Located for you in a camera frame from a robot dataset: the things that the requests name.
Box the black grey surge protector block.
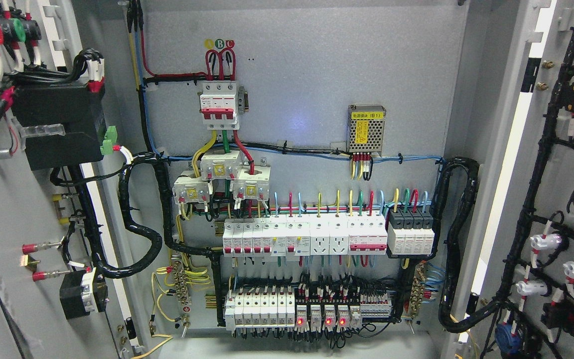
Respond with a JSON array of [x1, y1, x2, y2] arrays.
[[387, 209, 435, 260]]

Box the black cable loom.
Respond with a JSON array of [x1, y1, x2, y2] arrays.
[[68, 152, 225, 327], [437, 157, 498, 334]]

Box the white lower breaker row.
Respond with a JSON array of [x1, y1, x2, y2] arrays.
[[225, 287, 297, 332]]

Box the black cable loom right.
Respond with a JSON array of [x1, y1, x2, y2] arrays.
[[437, 157, 498, 334]]

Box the black cable loom left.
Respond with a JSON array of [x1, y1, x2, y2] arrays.
[[68, 152, 225, 327]]

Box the lower relay terminal row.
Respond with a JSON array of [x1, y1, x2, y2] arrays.
[[294, 273, 394, 341]]

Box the white current transformer group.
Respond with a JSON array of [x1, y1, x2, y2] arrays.
[[173, 150, 271, 205]]

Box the red white main breaker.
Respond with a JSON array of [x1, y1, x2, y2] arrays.
[[198, 80, 241, 131]]

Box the metal mesh power supply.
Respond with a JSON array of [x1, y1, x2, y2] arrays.
[[346, 104, 386, 153]]

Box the grey cabinet door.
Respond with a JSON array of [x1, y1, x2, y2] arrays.
[[439, 0, 574, 359], [0, 0, 135, 359]]

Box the white socket breaker row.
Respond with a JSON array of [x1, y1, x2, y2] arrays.
[[222, 213, 387, 261]]

